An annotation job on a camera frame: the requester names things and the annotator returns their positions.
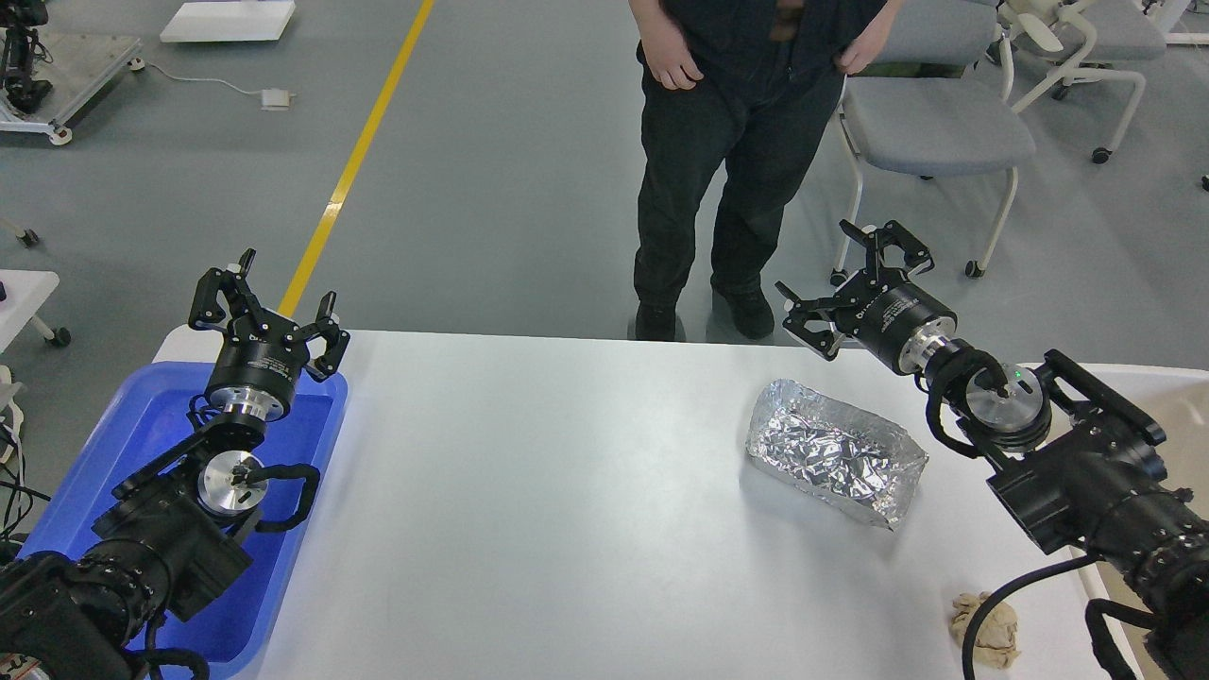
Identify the white power adapter with cable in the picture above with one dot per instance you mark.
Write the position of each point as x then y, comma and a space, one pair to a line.
269, 99

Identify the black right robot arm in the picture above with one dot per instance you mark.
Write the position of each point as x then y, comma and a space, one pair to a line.
1075, 463

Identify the blue plastic bin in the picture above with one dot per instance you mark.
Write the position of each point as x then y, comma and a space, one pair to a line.
149, 415

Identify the aluminium foil tray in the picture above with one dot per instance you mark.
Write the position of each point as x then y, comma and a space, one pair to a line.
855, 461

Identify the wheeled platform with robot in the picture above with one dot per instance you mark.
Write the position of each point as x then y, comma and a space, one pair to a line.
49, 77

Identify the person in black clothes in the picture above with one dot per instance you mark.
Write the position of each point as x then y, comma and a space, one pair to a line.
748, 88

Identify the grey chair white frame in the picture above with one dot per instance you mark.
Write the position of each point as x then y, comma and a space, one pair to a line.
937, 126

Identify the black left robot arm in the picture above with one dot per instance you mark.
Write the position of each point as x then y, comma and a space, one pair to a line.
174, 541

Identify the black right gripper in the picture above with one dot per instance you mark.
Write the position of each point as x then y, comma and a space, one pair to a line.
899, 323

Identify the crumpled beige paper ball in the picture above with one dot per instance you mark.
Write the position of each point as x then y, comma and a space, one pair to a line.
995, 642

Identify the beige plastic bin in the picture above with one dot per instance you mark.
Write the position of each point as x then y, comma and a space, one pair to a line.
1051, 636

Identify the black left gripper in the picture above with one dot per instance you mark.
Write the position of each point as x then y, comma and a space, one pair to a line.
252, 376

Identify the white flat board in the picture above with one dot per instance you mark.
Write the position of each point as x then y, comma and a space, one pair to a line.
229, 22

